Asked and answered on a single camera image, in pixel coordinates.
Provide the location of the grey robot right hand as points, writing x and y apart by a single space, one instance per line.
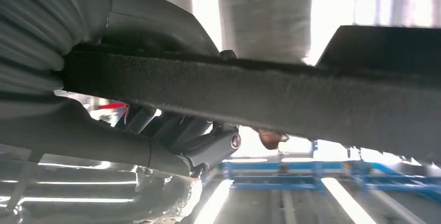
86 139

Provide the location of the blue steel shelf rack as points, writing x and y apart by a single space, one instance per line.
275 186

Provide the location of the person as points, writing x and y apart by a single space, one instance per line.
270 139

